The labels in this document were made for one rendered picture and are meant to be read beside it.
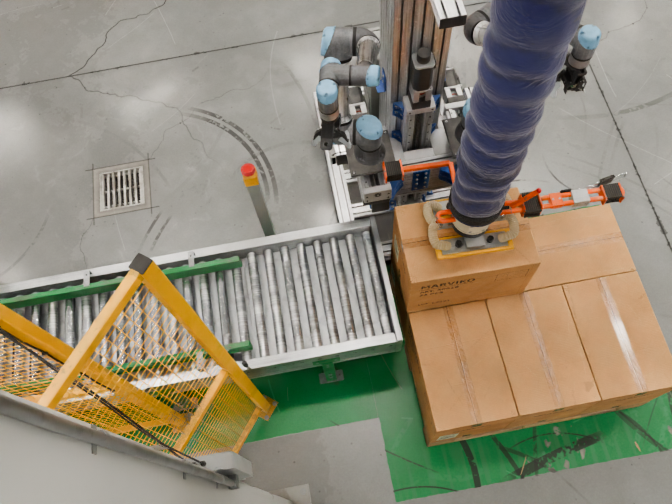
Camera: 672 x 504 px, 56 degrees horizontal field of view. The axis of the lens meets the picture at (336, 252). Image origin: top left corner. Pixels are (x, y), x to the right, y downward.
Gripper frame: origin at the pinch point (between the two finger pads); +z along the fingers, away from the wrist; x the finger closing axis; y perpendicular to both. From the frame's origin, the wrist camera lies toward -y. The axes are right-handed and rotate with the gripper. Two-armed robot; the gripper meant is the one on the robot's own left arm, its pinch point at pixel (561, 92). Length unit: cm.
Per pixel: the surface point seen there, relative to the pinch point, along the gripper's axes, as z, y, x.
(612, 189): 31.7, 31.4, 20.7
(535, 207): 32.4, 32.8, -13.3
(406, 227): 58, 19, -65
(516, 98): -58, 40, -43
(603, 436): 152, 119, 26
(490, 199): 3, 40, -40
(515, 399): 98, 100, -28
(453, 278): 60, 48, -49
